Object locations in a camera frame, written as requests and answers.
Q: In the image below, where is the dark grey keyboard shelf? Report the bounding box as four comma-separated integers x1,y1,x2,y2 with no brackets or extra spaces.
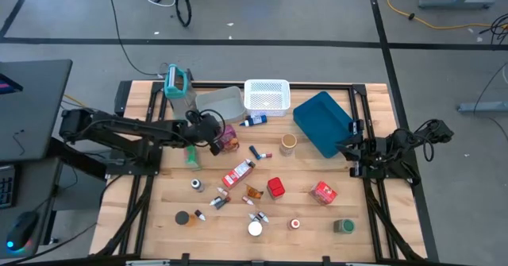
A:
0,156,63,259

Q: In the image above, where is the amber sauce bottle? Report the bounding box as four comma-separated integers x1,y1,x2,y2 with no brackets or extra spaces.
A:
244,183,264,200

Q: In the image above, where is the black floor cable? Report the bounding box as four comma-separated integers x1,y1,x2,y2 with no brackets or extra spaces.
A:
106,0,166,78

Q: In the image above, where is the yellow floor cable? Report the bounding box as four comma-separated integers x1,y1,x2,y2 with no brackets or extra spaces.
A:
387,0,508,31

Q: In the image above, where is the black keyboard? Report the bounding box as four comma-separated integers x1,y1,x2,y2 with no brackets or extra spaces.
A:
0,165,20,210

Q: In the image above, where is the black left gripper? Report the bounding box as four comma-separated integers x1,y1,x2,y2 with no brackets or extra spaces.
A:
193,114,224,156

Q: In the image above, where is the pink carton box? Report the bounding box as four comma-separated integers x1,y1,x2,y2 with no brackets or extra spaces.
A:
219,124,241,153

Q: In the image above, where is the black cable bundle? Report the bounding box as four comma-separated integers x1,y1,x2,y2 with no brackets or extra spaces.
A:
478,13,508,47

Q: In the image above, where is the white perforated plastic basket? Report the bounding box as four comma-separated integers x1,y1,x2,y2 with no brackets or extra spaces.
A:
243,79,292,118

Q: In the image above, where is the black lid spice jar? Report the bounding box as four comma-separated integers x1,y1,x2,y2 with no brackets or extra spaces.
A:
175,210,198,227

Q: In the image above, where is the white lid seasoning jar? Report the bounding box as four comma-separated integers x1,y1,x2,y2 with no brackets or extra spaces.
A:
247,220,264,237

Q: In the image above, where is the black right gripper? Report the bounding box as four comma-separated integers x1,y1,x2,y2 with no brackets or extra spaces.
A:
336,118,389,179

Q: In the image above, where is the blue plastic tray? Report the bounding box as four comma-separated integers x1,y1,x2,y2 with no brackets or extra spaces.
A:
292,91,356,159

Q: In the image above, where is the blue food colouring bottle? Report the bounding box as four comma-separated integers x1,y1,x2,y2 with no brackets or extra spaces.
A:
239,114,268,128

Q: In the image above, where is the thin yellow cable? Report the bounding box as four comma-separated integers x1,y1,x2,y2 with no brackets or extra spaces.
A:
62,94,87,109

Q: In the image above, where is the box grater teal handle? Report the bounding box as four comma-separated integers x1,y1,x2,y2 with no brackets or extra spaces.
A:
164,63,198,120

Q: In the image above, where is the black cable coil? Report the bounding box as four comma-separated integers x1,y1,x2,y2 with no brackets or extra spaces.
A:
174,0,193,28

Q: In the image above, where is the tan lid spice jar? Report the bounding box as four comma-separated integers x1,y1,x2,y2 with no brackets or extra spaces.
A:
279,133,298,157

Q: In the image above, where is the grey plastic bin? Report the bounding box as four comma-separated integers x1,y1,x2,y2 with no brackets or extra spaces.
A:
194,86,247,125

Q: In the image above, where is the long red white-label carton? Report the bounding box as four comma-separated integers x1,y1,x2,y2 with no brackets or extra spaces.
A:
221,158,256,190

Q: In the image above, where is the black computer mouse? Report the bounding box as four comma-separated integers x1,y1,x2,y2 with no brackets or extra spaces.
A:
6,210,40,253

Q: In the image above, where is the red lid paprika tin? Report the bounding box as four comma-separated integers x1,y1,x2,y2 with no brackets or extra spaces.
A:
266,176,286,201

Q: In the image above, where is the red carton box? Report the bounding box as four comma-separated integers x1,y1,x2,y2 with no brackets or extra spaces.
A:
308,180,339,206

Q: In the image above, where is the black desk top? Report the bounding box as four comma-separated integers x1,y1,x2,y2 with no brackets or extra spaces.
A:
0,59,74,164

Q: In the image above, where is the computer monitor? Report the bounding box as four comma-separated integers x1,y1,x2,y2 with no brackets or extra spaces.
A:
0,72,24,96

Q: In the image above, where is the green carton box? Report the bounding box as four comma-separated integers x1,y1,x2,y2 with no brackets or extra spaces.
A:
184,145,202,170

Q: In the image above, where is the black aluminium table frame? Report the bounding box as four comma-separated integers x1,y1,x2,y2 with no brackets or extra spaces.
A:
93,79,440,266

